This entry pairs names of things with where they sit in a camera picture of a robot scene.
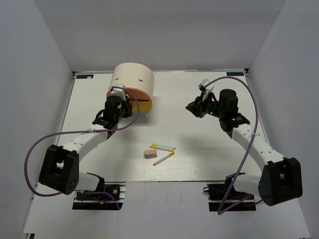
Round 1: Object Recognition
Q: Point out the pink correction tape dispenser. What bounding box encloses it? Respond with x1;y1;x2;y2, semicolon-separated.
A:
144;149;157;158

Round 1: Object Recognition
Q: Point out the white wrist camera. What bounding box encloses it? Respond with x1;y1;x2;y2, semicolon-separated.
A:
110;84;126;101
198;79;214;102

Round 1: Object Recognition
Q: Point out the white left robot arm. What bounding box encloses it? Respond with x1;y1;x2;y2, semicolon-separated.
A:
39;96;132;199

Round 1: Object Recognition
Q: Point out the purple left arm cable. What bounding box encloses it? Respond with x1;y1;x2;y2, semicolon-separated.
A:
24;86;141;210

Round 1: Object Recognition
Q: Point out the yellow drawer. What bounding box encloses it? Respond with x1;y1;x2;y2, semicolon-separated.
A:
129;100;153;112

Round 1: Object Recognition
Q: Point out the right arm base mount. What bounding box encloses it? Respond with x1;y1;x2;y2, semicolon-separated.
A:
203;182;256;212

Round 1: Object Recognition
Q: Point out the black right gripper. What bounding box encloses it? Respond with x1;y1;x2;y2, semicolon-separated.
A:
186;92;226;119

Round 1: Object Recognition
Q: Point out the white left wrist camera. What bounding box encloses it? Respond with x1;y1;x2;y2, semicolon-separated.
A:
110;84;126;101

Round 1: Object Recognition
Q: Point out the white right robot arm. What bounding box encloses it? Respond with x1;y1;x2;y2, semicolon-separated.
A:
186;89;303;206

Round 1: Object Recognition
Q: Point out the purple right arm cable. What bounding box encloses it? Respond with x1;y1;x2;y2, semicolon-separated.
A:
205;76;264;215

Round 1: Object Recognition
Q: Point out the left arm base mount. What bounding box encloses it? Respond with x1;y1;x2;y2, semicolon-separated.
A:
72;182;126;211

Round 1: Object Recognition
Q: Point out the cream cylindrical drawer organizer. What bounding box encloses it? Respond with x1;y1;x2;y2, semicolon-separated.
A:
109;63;155;99

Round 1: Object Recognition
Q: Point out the white marker yellow cap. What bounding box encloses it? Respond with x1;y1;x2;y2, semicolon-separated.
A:
150;144;176;152
153;151;175;166

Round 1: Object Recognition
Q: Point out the orange top drawer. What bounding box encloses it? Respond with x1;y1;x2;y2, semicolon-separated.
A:
106;87;152;102

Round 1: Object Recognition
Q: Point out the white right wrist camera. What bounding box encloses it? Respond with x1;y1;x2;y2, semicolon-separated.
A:
198;79;214;102

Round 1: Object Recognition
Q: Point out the white marker yellow cap upper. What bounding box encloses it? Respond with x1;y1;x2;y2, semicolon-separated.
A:
150;144;176;152

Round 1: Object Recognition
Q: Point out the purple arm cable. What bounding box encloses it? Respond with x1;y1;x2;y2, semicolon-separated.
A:
205;76;264;215
24;86;141;210

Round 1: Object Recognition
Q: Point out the white marker yellow cap lower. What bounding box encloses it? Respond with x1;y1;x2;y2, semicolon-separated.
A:
153;151;175;166

